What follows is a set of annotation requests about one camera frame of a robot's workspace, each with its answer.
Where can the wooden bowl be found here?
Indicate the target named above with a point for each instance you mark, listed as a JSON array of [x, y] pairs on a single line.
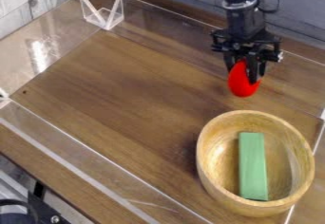
[[289, 162]]

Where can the green rectangular block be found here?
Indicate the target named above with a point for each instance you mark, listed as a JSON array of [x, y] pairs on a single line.
[[251, 167]]

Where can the red plush tomato toy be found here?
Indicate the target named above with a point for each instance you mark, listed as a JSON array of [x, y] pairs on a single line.
[[238, 82]]

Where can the clear acrylic wall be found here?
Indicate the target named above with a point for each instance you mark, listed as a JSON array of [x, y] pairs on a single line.
[[198, 43], [97, 186], [40, 43]]

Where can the clear acrylic corner bracket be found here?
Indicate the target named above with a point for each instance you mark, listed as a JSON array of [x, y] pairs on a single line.
[[104, 18]]

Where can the clear acrylic back wall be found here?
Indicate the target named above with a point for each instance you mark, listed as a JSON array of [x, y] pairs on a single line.
[[198, 43]]

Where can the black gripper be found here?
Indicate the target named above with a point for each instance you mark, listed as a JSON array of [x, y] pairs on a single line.
[[244, 39]]

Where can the black clamp with cable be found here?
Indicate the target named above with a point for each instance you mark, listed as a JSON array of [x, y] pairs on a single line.
[[26, 209]]

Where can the clear acrylic left wall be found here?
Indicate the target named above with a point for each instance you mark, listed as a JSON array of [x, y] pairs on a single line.
[[40, 43]]

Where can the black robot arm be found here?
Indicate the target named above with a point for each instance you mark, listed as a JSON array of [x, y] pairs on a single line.
[[244, 39]]

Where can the clear acrylic front wall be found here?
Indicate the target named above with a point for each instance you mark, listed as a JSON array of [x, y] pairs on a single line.
[[97, 186]]

